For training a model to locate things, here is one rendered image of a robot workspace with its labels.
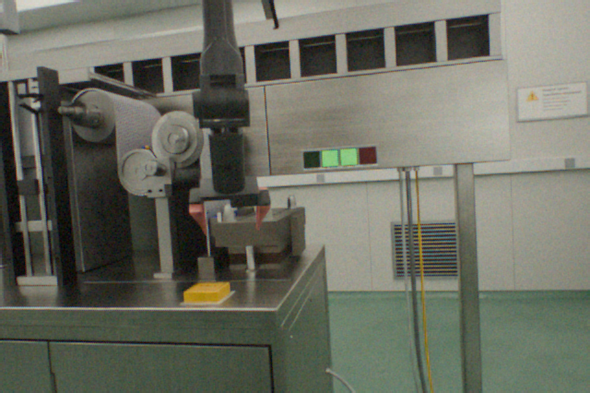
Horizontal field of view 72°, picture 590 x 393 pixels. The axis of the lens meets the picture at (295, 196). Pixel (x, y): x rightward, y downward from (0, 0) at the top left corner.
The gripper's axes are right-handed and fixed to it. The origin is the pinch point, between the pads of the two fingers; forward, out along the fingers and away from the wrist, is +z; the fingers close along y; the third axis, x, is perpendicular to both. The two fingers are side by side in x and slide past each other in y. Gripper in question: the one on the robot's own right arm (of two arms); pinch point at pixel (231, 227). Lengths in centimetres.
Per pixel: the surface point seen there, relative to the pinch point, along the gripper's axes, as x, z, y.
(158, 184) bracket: -28.8, 5.9, 17.1
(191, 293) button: 3.6, 12.5, 8.7
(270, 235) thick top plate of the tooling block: -15.4, 14.8, -9.3
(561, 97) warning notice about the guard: -208, 52, -268
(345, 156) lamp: -49, 11, -38
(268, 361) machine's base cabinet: 14.4, 21.6, -5.0
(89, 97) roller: -54, -8, 36
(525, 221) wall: -170, 144, -242
